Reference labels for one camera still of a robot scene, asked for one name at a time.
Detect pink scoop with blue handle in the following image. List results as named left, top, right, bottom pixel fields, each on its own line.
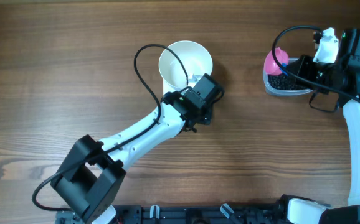
left=263, top=47, right=290, bottom=76

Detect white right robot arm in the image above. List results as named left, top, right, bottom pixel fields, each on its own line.
left=276, top=26, right=360, bottom=223

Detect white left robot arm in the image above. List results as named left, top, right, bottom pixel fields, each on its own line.
left=50, top=75, right=223, bottom=223

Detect white digital kitchen scale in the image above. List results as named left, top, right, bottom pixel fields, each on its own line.
left=163, top=73, right=202, bottom=94

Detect white round bowl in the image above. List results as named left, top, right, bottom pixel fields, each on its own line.
left=158, top=40, right=213, bottom=80

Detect black beans in container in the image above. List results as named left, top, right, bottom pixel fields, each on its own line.
left=267, top=73, right=304, bottom=90

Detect clear plastic bean container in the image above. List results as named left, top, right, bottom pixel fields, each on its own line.
left=263, top=71, right=312, bottom=96

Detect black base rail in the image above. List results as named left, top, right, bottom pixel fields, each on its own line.
left=55, top=203, right=288, bottom=224

